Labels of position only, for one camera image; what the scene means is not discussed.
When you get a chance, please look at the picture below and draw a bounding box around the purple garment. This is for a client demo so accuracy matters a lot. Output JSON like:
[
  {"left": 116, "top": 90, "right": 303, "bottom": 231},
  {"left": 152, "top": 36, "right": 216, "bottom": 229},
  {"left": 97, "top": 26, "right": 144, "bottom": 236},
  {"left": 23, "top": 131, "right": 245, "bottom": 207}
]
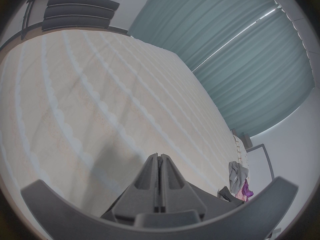
[{"left": 240, "top": 179, "right": 254, "bottom": 197}]

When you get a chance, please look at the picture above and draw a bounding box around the black chest of drawers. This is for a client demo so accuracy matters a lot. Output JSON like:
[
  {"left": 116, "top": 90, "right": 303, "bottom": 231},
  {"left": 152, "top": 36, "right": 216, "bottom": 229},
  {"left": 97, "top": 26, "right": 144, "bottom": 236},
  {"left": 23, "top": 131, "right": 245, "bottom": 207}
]
[{"left": 41, "top": 0, "right": 120, "bottom": 32}]

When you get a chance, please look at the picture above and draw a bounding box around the bed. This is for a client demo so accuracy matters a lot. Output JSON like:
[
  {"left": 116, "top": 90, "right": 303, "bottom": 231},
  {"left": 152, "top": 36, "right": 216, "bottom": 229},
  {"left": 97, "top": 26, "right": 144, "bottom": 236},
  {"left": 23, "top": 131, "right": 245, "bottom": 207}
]
[{"left": 0, "top": 30, "right": 275, "bottom": 218}]

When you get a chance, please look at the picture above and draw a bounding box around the white printed pillow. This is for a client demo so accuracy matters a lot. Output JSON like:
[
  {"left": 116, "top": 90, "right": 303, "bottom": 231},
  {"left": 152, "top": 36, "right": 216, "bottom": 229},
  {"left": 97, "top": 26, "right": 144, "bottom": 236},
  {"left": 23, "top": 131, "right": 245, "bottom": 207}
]
[{"left": 232, "top": 134, "right": 248, "bottom": 170}]

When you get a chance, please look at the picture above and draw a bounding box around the pink garment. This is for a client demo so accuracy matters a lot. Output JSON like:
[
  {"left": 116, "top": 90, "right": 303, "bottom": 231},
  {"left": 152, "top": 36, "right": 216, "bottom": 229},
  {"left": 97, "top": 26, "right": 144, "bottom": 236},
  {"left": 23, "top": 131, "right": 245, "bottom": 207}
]
[{"left": 235, "top": 189, "right": 248, "bottom": 201}]

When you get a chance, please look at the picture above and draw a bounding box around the black garment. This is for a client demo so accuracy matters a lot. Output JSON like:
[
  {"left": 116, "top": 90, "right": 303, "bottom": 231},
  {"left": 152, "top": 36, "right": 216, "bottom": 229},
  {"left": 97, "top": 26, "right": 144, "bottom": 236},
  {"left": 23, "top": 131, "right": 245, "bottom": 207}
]
[{"left": 100, "top": 183, "right": 245, "bottom": 219}]

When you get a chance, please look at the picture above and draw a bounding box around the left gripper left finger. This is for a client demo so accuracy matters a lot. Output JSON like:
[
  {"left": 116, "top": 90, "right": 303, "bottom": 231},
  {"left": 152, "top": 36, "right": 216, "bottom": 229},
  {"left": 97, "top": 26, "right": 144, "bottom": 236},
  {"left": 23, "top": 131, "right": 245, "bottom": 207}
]
[{"left": 111, "top": 153, "right": 160, "bottom": 219}]

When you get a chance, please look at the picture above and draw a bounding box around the blue-green curtain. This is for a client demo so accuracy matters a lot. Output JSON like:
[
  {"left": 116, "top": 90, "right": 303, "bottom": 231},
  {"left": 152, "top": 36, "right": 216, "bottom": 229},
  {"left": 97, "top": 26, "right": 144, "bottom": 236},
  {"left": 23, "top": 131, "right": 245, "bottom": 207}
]
[
  {"left": 127, "top": 0, "right": 278, "bottom": 71},
  {"left": 192, "top": 7, "right": 316, "bottom": 137}
]

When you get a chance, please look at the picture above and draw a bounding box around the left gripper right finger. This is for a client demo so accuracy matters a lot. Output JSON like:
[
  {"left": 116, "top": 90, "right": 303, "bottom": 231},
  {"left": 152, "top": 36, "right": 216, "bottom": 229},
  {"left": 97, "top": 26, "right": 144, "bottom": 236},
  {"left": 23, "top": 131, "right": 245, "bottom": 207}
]
[{"left": 159, "top": 153, "right": 207, "bottom": 218}]

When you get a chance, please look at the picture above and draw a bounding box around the grey garment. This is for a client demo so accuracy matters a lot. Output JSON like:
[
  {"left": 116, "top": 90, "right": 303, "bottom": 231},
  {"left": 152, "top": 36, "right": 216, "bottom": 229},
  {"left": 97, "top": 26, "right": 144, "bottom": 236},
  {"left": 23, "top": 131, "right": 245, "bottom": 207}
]
[{"left": 228, "top": 161, "right": 250, "bottom": 194}]

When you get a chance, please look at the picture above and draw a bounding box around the grey bedside table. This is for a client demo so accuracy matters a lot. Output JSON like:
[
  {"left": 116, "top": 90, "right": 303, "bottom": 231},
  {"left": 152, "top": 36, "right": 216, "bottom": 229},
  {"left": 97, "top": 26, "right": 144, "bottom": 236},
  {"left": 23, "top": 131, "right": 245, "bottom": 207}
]
[{"left": 232, "top": 129, "right": 251, "bottom": 149}]

